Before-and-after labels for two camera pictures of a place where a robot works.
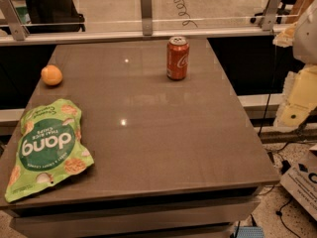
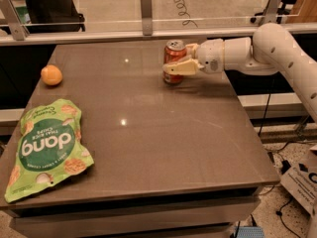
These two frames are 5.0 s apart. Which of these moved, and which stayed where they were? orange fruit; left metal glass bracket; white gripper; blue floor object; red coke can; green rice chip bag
Moved: white gripper; red coke can
Stayed: blue floor object; left metal glass bracket; green rice chip bag; orange fruit
